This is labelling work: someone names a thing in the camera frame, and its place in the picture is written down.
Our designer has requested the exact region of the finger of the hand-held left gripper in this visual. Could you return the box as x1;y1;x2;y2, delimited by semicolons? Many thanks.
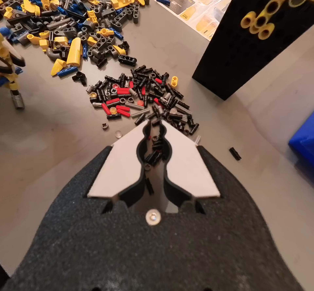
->
0;53;26;68

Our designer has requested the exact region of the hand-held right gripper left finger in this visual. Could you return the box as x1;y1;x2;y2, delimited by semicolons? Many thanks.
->
87;120;150;202

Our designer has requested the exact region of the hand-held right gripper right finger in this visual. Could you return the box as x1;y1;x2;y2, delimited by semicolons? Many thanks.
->
161;120;221;201

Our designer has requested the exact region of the yellow brick assembly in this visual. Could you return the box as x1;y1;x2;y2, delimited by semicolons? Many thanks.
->
0;27;25;93

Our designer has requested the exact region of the pile of black red pins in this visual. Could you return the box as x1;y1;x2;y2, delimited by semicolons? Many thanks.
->
86;65;200;196

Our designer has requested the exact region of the yellow wedge brick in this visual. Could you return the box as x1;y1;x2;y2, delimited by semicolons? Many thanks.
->
51;59;67;76

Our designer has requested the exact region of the blue long pin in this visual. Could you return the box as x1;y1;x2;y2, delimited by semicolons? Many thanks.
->
57;67;78;77

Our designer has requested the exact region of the pile of yellow grey bricks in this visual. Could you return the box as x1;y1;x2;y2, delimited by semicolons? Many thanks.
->
0;0;150;78

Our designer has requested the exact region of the black two-hole connector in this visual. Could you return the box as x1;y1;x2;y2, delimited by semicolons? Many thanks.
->
118;54;137;66

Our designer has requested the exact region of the blue storage bin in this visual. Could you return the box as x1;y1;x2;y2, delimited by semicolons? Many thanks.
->
288;111;314;171

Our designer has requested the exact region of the black block with yellow beams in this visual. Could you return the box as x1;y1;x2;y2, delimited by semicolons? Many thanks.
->
192;0;314;101

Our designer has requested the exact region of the yellow sticker sheet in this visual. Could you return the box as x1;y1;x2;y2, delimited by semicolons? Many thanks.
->
145;0;235;42

